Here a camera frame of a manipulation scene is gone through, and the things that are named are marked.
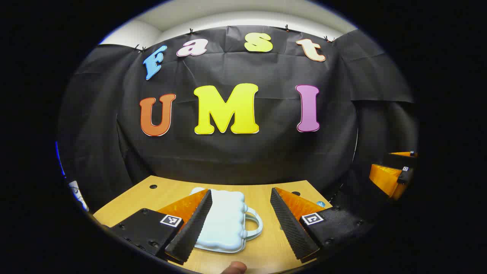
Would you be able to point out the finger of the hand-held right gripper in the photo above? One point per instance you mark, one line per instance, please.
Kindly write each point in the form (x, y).
(399, 160)
(384, 177)

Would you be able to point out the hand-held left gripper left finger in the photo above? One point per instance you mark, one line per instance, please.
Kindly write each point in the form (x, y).
(192, 228)

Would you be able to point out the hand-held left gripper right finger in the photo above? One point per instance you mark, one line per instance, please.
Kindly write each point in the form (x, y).
(291, 228)

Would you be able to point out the white suitcase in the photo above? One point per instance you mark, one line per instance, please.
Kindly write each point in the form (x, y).
(224, 220)

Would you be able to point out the blue skin care bottle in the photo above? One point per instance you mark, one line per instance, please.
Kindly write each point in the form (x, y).
(320, 204)

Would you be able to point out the black backdrop cloth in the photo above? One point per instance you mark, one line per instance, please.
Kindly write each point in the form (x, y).
(236, 152)

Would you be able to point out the white side desk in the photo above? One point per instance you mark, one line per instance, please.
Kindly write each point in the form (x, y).
(78, 194)

